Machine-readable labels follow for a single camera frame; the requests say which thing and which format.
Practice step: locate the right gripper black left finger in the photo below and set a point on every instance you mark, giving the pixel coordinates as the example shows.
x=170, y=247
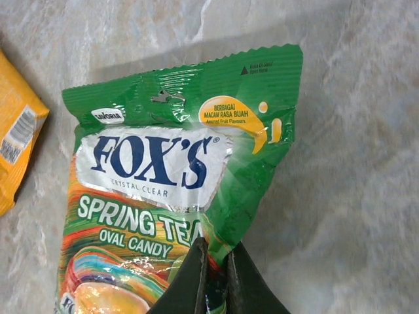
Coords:
x=190, y=281

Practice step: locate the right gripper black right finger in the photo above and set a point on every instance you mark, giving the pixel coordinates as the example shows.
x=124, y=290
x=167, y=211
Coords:
x=248, y=288

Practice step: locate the green Fox's candy bag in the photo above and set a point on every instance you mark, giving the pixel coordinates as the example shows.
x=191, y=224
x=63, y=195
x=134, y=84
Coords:
x=163, y=163

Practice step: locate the yellow snack bag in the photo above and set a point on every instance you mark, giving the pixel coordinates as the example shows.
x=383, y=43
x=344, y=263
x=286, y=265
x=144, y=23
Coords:
x=16, y=131

